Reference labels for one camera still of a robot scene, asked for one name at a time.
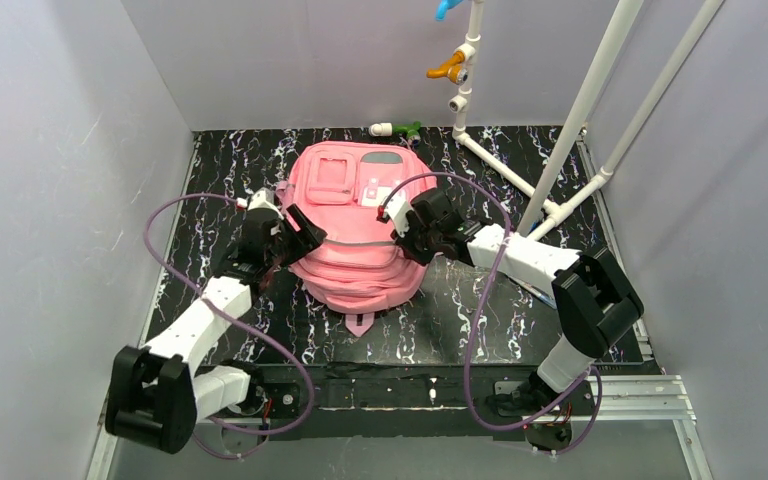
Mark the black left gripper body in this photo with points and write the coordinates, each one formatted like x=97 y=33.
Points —
x=289 y=237

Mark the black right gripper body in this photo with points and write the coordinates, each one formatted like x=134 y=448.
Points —
x=412 y=229

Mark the pink student backpack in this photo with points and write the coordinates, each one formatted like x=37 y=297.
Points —
x=358 y=271

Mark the blue pen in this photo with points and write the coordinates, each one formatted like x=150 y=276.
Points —
x=536 y=293

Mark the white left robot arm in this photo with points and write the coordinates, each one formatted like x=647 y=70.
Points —
x=156 y=396

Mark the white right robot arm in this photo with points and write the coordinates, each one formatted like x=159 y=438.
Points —
x=594 y=298

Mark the green white pipe fitting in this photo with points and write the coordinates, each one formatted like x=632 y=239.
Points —
x=410 y=131

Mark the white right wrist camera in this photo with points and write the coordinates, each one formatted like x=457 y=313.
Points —
x=395 y=212

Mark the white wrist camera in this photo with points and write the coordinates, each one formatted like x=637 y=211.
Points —
x=262 y=201
x=395 y=212

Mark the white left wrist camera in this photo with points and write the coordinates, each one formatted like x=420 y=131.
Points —
x=262 y=201

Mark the white pvc pipe frame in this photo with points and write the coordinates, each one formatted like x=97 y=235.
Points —
x=549 y=62

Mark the orange tap handle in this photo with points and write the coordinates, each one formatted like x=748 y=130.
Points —
x=447 y=66

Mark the aluminium rail frame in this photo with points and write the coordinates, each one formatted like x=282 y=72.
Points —
x=403 y=379

